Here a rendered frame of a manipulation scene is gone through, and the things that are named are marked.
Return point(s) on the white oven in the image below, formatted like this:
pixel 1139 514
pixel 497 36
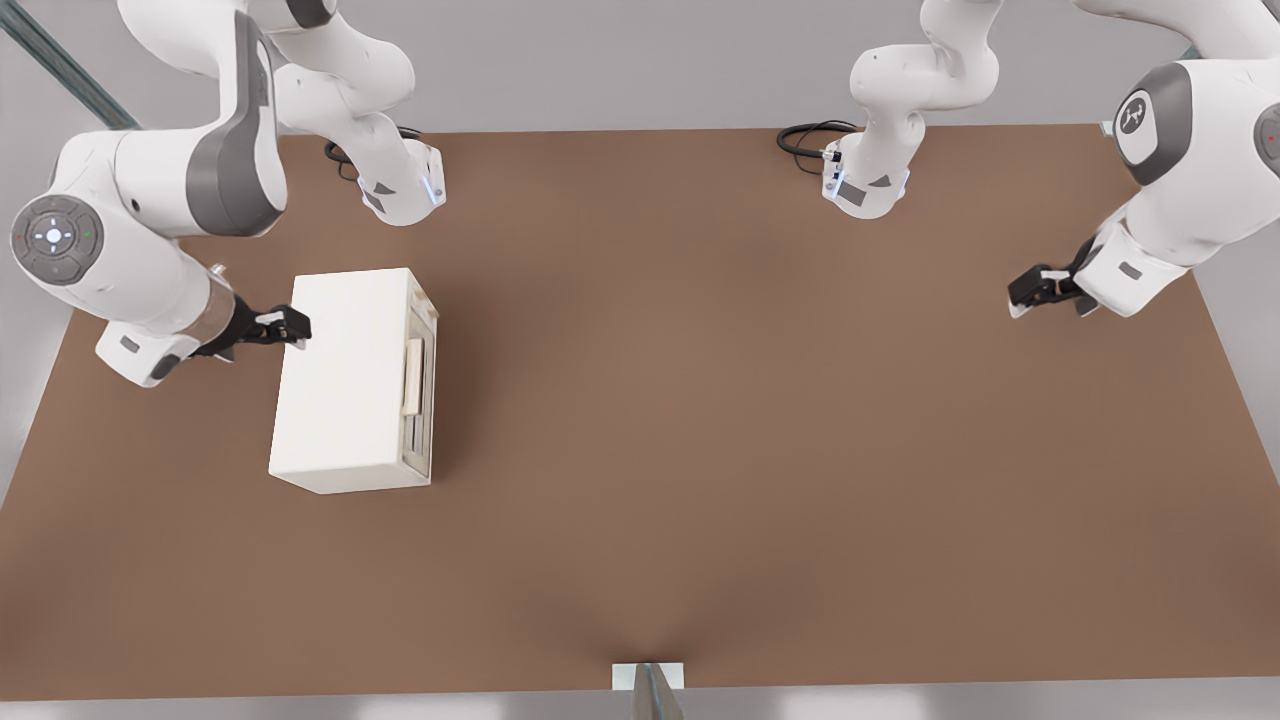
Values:
pixel 345 380

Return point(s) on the white oven door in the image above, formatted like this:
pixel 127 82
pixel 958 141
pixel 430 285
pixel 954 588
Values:
pixel 424 440

